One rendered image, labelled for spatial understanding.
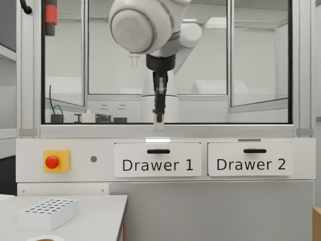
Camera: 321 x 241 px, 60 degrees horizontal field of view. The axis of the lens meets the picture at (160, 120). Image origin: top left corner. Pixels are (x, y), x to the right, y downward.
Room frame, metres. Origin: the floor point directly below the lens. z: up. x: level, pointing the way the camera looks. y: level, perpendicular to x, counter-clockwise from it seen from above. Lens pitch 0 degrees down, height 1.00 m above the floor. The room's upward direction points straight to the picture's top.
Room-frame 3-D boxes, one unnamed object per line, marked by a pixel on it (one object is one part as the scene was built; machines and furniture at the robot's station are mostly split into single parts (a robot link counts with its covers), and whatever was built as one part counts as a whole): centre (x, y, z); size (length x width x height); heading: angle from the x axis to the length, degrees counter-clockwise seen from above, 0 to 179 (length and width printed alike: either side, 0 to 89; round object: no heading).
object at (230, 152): (0.95, -0.31, 0.87); 0.29 x 0.02 x 0.11; 93
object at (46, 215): (0.68, 0.27, 0.78); 0.12 x 0.08 x 0.04; 167
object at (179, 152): (0.93, 0.01, 0.87); 0.29 x 0.02 x 0.11; 93
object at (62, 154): (0.90, 0.34, 0.88); 0.07 x 0.05 x 0.07; 93
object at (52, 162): (0.87, 0.34, 0.88); 0.04 x 0.03 x 0.04; 93
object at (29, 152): (1.42, -0.01, 0.87); 1.02 x 0.95 x 0.14; 93
